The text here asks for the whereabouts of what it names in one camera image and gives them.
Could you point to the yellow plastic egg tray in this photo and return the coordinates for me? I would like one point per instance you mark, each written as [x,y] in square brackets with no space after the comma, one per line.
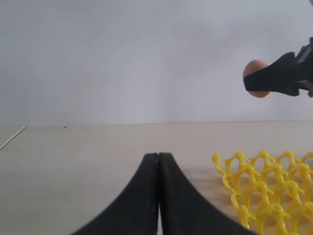
[264,186]

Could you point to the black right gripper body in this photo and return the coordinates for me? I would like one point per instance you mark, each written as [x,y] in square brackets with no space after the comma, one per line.
[304,69]

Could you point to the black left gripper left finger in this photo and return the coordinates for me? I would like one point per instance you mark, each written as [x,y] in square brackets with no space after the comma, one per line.
[135,210]

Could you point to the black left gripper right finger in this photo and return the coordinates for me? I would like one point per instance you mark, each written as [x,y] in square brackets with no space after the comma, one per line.
[183,210]

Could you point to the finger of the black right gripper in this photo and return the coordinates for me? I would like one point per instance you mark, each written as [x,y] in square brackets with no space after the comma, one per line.
[279,77]

